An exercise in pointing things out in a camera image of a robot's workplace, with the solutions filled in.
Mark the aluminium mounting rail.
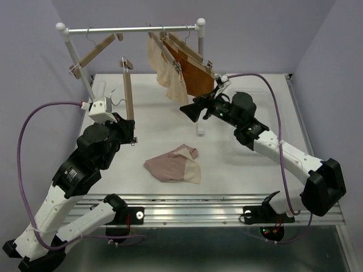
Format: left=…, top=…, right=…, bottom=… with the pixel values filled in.
left=64, top=193, right=345, bottom=228

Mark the white plastic basket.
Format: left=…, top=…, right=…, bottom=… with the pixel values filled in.
left=226, top=88, right=296, bottom=156

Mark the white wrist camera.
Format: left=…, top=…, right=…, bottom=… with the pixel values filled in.
left=212, top=74, right=231, bottom=98
left=88, top=97, right=116, bottom=124

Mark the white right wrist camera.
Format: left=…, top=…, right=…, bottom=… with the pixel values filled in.
left=212, top=74, right=231, bottom=98

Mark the beige underwear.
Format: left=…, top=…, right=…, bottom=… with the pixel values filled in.
left=147, top=37, right=189, bottom=106

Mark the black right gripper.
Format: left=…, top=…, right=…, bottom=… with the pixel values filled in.
left=179, top=86, right=241, bottom=129

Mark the pink underwear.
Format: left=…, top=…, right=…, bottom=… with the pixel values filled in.
left=143, top=144, right=201, bottom=185

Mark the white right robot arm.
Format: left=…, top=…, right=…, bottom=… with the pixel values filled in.
left=180, top=92, right=346, bottom=221

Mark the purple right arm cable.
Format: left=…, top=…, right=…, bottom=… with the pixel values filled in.
left=226, top=73, right=314, bottom=245

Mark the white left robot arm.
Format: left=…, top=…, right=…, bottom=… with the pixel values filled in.
left=3, top=113, right=135, bottom=271

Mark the wooden clip hanger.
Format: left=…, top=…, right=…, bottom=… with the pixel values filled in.
left=110, top=57, right=137, bottom=146
left=69, top=27, right=124, bottom=79

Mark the empty wooden clip hanger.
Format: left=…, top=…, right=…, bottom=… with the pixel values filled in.
left=69, top=27, right=124, bottom=79

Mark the brown underwear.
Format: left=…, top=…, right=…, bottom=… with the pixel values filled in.
left=163, top=39, right=214, bottom=97

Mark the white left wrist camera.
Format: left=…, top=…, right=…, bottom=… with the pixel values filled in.
left=88, top=97, right=116, bottom=124

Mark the white clothes rack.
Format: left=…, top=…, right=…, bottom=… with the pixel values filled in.
left=56, top=18, right=206, bottom=99

